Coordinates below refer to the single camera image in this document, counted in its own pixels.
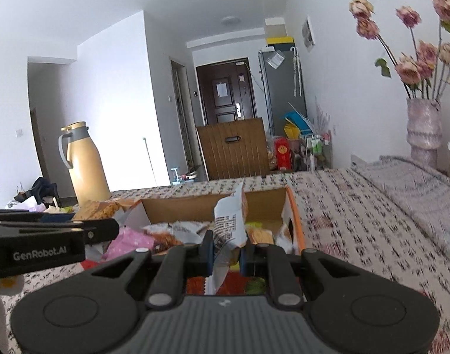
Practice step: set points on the white text snack packet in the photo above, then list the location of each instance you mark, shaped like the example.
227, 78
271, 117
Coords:
228, 225

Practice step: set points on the beige thermos jug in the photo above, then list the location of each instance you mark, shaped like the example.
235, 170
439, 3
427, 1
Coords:
86, 166

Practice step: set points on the plain cardboard box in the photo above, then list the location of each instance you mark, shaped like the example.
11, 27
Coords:
275, 27

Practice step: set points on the grey refrigerator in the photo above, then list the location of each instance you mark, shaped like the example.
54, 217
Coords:
280, 92

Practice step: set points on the blue plastic bin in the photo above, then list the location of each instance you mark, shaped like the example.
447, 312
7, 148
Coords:
298, 121

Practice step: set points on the white umbrella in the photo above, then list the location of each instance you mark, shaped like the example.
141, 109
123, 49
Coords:
298, 70

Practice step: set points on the pink wrapped vase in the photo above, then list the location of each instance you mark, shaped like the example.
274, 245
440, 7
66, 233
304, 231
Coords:
424, 132

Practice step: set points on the yellow flat box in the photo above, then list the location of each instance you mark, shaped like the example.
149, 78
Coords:
280, 41

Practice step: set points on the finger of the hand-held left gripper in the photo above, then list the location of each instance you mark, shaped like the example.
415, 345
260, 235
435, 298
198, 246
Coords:
101, 231
33, 224

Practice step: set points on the small floor rack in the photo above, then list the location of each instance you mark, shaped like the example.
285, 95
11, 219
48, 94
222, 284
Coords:
182, 176

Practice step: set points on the pink dotted snack packet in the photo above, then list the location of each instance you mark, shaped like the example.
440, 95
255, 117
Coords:
131, 241

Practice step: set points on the folded grey blanket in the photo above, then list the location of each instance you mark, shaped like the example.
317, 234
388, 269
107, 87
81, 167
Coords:
413, 199

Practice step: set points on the purple tissue pack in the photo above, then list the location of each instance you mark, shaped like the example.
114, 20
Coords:
24, 204

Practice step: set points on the red gift box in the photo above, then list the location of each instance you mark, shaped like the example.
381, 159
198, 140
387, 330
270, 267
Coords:
283, 153

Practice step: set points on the orange cracker packet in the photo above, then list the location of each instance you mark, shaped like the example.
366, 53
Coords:
107, 208

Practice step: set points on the pale dried grass bunch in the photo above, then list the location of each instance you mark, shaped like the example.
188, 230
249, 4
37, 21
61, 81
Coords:
322, 116

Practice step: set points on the wall panel box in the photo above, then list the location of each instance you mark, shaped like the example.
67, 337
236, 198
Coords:
309, 33

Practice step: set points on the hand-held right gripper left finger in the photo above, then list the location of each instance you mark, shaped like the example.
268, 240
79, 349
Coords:
207, 252

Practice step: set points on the dark brown entrance door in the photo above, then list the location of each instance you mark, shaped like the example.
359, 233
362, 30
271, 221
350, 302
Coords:
225, 92

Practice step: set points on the black bag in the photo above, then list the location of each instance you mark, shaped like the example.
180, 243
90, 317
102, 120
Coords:
39, 190

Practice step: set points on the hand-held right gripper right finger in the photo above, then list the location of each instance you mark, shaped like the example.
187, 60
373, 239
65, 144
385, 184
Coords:
247, 261

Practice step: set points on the red cardboard box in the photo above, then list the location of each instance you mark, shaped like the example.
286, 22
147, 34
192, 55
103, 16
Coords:
195, 206

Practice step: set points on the dried pink rose bouquet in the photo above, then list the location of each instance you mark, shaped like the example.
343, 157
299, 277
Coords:
416, 62

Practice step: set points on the beige cracker packet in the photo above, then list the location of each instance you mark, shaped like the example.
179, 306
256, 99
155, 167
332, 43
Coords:
261, 236

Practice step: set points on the ceiling lamp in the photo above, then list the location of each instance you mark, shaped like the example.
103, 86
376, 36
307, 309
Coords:
230, 20

